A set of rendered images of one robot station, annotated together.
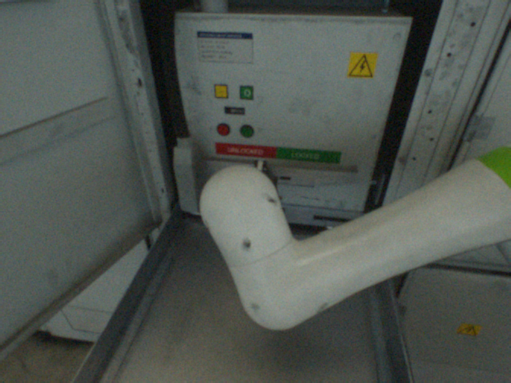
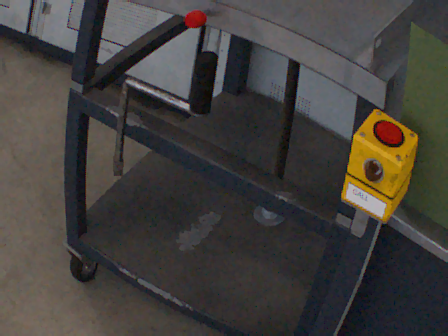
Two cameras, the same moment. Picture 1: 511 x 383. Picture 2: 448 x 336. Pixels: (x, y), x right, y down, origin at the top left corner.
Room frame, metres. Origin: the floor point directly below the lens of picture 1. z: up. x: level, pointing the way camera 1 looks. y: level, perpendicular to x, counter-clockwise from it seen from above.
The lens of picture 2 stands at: (-1.21, -0.40, 1.61)
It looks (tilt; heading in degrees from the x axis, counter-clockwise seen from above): 40 degrees down; 18
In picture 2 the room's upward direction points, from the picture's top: 8 degrees clockwise
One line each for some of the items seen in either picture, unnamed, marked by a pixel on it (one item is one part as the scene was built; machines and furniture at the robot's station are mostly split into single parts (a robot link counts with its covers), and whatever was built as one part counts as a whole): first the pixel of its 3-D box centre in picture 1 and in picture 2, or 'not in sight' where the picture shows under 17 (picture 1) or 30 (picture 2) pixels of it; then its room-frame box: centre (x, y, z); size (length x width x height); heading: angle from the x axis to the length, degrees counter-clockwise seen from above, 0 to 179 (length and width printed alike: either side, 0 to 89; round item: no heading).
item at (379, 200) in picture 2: not in sight; (382, 165); (-0.25, -0.28, 0.85); 0.08 x 0.08 x 0.10; 81
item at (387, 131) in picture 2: not in sight; (388, 135); (-0.25, -0.28, 0.90); 0.04 x 0.04 x 0.02
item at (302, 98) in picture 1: (277, 130); not in sight; (0.71, -0.05, 1.15); 0.48 x 0.01 x 0.48; 81
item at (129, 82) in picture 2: not in sight; (158, 116); (-0.01, 0.11, 0.60); 0.17 x 0.03 x 0.30; 80
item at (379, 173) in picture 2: not in sight; (372, 172); (-0.29, -0.28, 0.87); 0.03 x 0.01 x 0.03; 81
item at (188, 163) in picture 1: (190, 175); not in sight; (0.68, 0.17, 1.04); 0.08 x 0.05 x 0.17; 171
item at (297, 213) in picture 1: (274, 207); not in sight; (0.73, -0.06, 0.89); 0.54 x 0.05 x 0.06; 81
